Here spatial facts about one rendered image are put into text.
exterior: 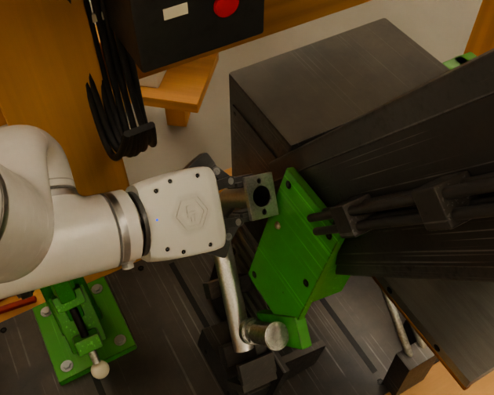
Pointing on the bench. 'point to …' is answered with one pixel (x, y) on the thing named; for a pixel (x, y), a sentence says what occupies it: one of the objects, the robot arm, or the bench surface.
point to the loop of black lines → (110, 127)
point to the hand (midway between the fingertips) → (247, 197)
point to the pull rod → (99, 368)
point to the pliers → (5, 306)
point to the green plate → (296, 252)
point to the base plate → (132, 277)
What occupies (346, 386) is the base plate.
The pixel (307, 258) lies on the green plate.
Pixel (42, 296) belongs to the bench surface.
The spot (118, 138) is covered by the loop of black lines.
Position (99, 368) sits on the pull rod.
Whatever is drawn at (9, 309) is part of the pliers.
